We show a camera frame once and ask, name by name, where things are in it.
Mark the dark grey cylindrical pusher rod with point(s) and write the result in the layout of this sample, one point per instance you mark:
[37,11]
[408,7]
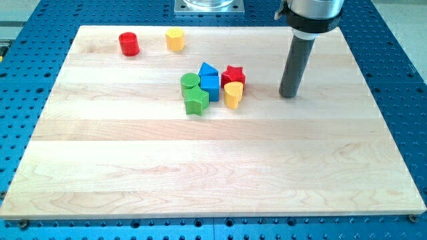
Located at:
[296,62]

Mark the left board corner screw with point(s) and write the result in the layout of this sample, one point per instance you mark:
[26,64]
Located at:
[23,224]

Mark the blue cube block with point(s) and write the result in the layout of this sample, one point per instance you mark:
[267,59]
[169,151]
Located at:
[211,84]

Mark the right board corner screw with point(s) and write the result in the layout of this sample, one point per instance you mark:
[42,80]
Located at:
[412,218]

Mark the green cylinder block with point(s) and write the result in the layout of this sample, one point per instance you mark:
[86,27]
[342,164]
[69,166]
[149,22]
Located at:
[188,81]

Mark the red cylinder block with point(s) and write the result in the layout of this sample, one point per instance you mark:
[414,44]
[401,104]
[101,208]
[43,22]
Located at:
[129,44]

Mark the board corner screw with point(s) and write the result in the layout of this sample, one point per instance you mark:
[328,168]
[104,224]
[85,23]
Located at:
[23,224]
[412,218]

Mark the red star block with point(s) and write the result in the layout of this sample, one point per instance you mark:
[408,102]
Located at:
[232,74]

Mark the yellow heart block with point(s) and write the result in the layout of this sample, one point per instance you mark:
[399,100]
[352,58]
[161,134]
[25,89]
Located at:
[233,93]

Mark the light wooden board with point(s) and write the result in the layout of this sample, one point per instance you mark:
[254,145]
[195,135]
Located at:
[114,140]

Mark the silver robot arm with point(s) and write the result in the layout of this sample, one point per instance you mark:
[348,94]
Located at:
[309,18]

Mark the yellow hexagon block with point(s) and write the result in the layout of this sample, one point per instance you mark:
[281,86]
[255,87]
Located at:
[175,39]

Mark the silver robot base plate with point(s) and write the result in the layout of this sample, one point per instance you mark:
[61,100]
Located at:
[208,6]

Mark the blue triangle block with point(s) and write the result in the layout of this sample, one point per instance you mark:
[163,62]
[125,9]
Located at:
[207,69]

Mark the green star block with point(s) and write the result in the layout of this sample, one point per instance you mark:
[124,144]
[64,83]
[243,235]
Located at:
[196,101]

